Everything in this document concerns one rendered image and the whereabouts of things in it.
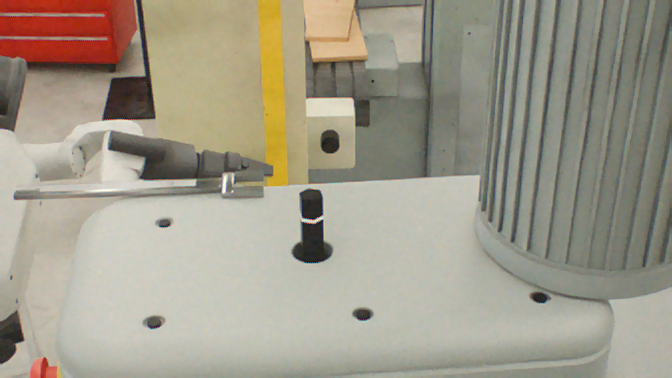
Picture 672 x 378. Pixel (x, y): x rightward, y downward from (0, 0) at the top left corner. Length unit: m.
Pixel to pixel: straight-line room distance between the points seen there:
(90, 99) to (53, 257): 1.48
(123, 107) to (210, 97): 2.64
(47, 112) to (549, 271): 4.74
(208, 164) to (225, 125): 1.05
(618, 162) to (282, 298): 0.29
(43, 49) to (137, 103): 0.72
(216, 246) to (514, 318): 0.27
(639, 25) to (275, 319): 0.36
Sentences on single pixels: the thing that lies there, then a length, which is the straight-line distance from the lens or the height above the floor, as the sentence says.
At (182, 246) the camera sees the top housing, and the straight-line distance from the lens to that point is 0.89.
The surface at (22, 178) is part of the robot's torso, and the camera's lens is 1.43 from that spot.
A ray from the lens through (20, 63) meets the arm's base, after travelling 1.53.
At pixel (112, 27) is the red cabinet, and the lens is 5.63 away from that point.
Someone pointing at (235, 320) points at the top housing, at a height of 1.89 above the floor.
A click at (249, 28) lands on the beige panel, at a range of 2.63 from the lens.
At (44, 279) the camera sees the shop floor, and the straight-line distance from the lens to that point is 4.14.
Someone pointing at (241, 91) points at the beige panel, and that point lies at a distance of 2.70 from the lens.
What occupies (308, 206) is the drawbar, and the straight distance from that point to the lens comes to 0.83.
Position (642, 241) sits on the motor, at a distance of 0.82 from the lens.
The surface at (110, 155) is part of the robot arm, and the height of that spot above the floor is 1.58.
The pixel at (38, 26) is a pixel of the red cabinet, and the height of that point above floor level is 0.31.
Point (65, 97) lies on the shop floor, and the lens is 5.57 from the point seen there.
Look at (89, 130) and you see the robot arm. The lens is 1.72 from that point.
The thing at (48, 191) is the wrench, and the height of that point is 1.90.
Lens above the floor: 2.40
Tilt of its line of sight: 32 degrees down
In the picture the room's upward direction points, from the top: 1 degrees counter-clockwise
